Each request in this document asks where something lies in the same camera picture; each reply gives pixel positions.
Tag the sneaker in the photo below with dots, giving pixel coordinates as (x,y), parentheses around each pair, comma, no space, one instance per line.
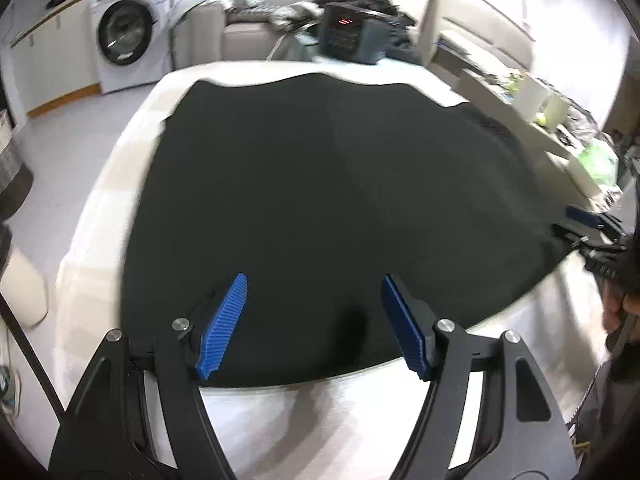
(7,385)

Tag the green humidifier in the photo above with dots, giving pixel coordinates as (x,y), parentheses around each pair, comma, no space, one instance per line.
(597,160)

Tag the beige checked tablecloth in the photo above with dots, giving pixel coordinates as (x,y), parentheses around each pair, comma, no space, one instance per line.
(120,170)

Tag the grey bedside bench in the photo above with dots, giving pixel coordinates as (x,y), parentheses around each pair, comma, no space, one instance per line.
(550,150)

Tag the grey woven basket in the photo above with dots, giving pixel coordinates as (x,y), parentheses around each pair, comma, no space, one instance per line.
(12,175)

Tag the pale cup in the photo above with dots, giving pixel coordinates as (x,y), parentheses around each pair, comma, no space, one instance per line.
(557,110)

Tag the white cylindrical container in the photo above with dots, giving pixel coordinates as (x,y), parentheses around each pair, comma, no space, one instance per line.
(530,95)

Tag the beige trash bin black bag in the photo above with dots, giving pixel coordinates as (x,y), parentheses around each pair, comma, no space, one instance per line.
(22,285)

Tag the white washing machine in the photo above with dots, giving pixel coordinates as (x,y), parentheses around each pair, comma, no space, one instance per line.
(127,35)

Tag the grey upholstered bed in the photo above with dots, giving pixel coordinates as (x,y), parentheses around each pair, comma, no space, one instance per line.
(480,30)

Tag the kitchen counter cabinet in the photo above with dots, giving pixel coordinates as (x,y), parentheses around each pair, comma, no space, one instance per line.
(65,75)

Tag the dark rice cooker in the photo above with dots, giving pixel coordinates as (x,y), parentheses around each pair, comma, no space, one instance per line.
(350,40)

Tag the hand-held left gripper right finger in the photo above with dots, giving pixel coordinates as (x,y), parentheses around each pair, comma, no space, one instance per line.
(405,325)

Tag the grey sofa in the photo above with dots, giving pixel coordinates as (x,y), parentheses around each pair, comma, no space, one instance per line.
(245,40)

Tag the black knit cloth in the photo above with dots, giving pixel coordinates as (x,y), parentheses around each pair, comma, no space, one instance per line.
(325,185)

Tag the person's dark clothing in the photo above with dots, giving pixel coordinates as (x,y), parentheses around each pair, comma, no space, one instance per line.
(610,420)

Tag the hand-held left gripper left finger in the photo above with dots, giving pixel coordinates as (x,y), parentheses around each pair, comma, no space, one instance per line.
(222,325)

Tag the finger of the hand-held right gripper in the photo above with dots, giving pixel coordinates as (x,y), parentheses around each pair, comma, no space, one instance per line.
(585,217)
(572,235)

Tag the person's right hand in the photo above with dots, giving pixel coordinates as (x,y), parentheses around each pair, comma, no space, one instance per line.
(612,317)

